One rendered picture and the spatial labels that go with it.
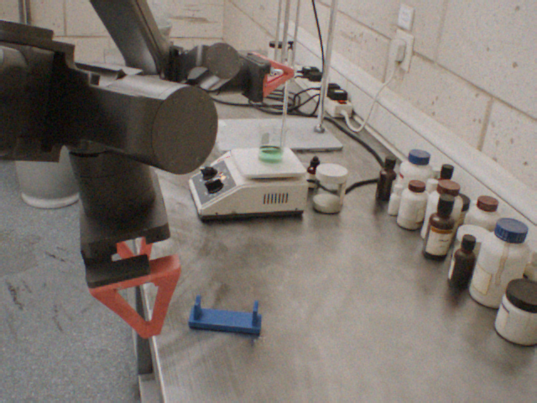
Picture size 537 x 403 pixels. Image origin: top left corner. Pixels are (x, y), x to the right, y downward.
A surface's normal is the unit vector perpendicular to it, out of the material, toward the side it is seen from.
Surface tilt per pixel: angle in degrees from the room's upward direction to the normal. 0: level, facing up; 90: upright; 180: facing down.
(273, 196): 90
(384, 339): 0
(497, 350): 0
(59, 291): 0
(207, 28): 90
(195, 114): 84
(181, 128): 84
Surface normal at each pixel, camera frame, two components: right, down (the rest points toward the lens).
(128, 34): -0.01, 0.98
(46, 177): 0.22, 0.51
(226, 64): 0.47, -0.13
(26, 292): 0.08, -0.89
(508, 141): -0.96, 0.05
